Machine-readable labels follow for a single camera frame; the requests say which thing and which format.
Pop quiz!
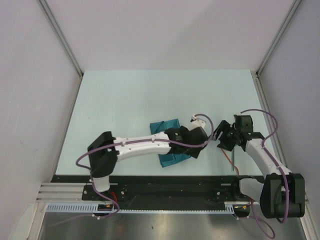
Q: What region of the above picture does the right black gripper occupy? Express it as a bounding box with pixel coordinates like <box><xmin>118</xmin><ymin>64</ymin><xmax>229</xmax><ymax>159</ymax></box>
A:
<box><xmin>209</xmin><ymin>120</ymin><xmax>240</xmax><ymax>152</ymax></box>

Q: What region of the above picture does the teal satin napkin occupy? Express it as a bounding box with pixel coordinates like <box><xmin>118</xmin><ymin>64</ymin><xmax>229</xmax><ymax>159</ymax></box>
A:
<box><xmin>149</xmin><ymin>118</ymin><xmax>192</xmax><ymax>169</ymax></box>

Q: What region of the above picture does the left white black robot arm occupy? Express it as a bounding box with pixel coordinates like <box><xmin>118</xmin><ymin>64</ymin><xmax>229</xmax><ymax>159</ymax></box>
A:
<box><xmin>87</xmin><ymin>126</ymin><xmax>209</xmax><ymax>200</ymax></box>

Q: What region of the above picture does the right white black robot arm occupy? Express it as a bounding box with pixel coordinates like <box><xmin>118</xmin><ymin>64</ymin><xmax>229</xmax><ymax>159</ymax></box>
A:
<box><xmin>213</xmin><ymin>115</ymin><xmax>305</xmax><ymax>221</ymax></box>

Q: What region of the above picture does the teal plastic spoon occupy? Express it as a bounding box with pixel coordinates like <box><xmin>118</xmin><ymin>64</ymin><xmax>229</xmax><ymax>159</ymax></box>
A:
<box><xmin>231</xmin><ymin>147</ymin><xmax>238</xmax><ymax>174</ymax></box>

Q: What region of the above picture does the orange plastic knife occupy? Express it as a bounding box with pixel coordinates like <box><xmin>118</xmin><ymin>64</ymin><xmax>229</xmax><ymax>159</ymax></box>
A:
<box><xmin>221</xmin><ymin>149</ymin><xmax>240</xmax><ymax>176</ymax></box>

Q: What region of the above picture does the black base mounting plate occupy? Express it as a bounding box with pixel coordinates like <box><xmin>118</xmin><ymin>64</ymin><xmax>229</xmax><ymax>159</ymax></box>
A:
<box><xmin>51</xmin><ymin>174</ymin><xmax>266</xmax><ymax>212</ymax></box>

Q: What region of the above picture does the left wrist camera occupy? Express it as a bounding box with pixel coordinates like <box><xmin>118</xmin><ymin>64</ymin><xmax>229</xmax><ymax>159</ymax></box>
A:
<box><xmin>188</xmin><ymin>115</ymin><xmax>206</xmax><ymax>131</ymax></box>

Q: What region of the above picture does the white slotted cable duct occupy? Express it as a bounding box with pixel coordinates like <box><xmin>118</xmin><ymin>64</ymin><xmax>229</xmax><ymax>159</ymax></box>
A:
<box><xmin>46</xmin><ymin>201</ymin><xmax>250</xmax><ymax>215</ymax></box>

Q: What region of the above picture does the right aluminium frame post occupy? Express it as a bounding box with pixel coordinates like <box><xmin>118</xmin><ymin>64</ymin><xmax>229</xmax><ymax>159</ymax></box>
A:
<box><xmin>255</xmin><ymin>0</ymin><xmax>304</xmax><ymax>78</ymax></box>

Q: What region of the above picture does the aluminium frame post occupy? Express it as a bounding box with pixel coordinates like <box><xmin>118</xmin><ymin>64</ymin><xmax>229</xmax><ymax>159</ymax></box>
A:
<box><xmin>255</xmin><ymin>0</ymin><xmax>304</xmax><ymax>78</ymax></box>
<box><xmin>36</xmin><ymin>0</ymin><xmax>84</xmax><ymax>79</ymax></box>

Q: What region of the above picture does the left aluminium frame post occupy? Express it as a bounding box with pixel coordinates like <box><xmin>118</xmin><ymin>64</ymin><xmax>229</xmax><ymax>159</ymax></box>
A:
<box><xmin>36</xmin><ymin>0</ymin><xmax>84</xmax><ymax>79</ymax></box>

